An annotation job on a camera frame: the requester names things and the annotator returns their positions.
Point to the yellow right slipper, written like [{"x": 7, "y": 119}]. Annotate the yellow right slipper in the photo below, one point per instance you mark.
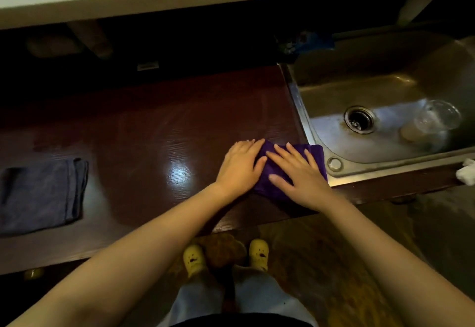
[{"x": 259, "y": 253}]

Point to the black shirt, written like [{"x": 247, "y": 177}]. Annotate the black shirt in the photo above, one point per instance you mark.
[{"x": 245, "y": 321}]

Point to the person's right hand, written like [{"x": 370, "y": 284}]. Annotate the person's right hand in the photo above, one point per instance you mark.
[{"x": 306, "y": 186}]

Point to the blue object behind sink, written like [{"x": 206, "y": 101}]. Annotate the blue object behind sink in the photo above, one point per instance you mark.
[{"x": 306, "y": 42}]

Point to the person's left forearm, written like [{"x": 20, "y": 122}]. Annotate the person's left forearm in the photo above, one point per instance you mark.
[{"x": 122, "y": 263}]

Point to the person's left middle finger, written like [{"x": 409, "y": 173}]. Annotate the person's left middle finger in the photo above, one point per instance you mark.
[{"x": 249, "y": 146}]

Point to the person's right thumb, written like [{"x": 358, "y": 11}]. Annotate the person's right thumb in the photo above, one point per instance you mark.
[{"x": 278, "y": 182}]

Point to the yellow left slipper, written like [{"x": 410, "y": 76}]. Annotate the yellow left slipper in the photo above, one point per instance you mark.
[{"x": 194, "y": 260}]

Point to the round metal sink hole cap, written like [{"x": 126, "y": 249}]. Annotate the round metal sink hole cap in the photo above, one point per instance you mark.
[{"x": 334, "y": 164}]

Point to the stainless steel sink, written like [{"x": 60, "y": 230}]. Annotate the stainless steel sink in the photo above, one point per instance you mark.
[{"x": 374, "y": 93}]

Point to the person's left little finger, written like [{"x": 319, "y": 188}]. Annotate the person's left little finger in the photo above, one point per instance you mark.
[{"x": 232, "y": 148}]

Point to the person's right forearm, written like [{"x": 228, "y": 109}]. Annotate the person's right forearm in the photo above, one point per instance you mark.
[{"x": 393, "y": 267}]

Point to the person's left thumb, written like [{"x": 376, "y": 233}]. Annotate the person's left thumb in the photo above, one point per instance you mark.
[{"x": 261, "y": 165}]

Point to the folded blue-grey towel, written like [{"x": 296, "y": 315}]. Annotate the folded blue-grey towel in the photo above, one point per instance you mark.
[{"x": 37, "y": 195}]

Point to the light grey trousers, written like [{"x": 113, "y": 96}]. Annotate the light grey trousers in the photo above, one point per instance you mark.
[{"x": 259, "y": 293}]

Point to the person's right middle finger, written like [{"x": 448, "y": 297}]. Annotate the person's right middle finger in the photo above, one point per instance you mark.
[{"x": 286, "y": 155}]

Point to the clear plastic cup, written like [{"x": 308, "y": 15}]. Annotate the clear plastic cup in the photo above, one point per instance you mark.
[{"x": 432, "y": 121}]

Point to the yellow slipper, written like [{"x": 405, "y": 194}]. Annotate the yellow slipper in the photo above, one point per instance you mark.
[
  {"x": 194, "y": 260},
  {"x": 259, "y": 253}
]

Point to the white crumpled cloth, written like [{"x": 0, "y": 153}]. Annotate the white crumpled cloth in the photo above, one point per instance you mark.
[{"x": 468, "y": 172}]

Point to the person's right little finger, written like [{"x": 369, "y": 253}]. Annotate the person's right little finger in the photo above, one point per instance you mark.
[{"x": 311, "y": 159}]

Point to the round metal sink drain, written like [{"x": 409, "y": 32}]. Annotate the round metal sink drain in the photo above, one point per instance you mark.
[{"x": 359, "y": 119}]

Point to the purple cleaning cloth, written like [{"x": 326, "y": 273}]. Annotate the purple cleaning cloth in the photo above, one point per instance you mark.
[{"x": 272, "y": 169}]

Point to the person's left hand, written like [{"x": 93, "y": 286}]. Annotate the person's left hand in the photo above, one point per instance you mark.
[{"x": 237, "y": 171}]

